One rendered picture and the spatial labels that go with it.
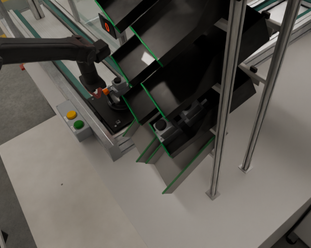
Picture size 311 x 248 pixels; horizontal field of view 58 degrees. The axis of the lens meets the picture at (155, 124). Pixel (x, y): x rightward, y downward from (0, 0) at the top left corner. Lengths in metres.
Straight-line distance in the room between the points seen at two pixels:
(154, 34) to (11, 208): 1.96
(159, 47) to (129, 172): 0.69
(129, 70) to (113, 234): 0.58
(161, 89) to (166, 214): 0.52
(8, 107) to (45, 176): 1.84
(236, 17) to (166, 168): 0.59
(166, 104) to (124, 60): 0.21
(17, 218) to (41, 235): 1.15
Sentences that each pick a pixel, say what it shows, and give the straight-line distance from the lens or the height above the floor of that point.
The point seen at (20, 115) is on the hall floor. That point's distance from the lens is 2.88.
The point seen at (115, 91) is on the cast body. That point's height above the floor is 1.05.
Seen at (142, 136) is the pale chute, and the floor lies 1.02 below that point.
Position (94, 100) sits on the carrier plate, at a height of 0.97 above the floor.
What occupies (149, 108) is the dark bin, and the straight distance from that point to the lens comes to 0.86.
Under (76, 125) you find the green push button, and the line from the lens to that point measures 1.20.
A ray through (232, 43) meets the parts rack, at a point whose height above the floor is 1.53.
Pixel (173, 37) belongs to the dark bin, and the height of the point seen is 1.53.
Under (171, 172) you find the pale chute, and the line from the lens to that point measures 0.94.
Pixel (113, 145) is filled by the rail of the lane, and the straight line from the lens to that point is 1.11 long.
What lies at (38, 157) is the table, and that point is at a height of 0.86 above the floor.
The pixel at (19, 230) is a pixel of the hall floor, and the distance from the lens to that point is 2.25.
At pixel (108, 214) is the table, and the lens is 1.09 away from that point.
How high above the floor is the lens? 1.85
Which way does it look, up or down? 51 degrees down
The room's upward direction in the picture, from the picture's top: 10 degrees counter-clockwise
